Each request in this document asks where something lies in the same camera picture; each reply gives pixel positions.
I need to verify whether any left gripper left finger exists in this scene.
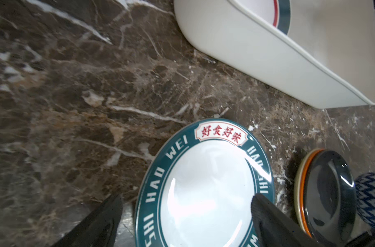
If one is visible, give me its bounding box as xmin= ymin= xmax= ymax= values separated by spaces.
xmin=53 ymin=193 xmax=123 ymax=247

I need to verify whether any blue zigzag patterned bowl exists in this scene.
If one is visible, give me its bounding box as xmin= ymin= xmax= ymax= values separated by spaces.
xmin=355 ymin=172 xmax=375 ymax=229

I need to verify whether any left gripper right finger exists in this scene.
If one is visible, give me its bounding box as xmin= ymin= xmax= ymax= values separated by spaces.
xmin=251 ymin=193 xmax=321 ymax=247

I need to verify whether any green rim lettered plate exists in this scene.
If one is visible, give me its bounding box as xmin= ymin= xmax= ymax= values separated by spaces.
xmin=135 ymin=118 xmax=275 ymax=247

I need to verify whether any green rim white plate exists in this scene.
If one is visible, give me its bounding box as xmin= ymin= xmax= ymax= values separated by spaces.
xmin=238 ymin=0 xmax=291 ymax=35

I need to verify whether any black plate orange rim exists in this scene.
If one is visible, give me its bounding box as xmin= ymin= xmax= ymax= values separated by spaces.
xmin=294 ymin=149 xmax=356 ymax=247

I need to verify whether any white plastic bin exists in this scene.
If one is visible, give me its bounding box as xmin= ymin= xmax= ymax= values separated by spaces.
xmin=174 ymin=0 xmax=375 ymax=109

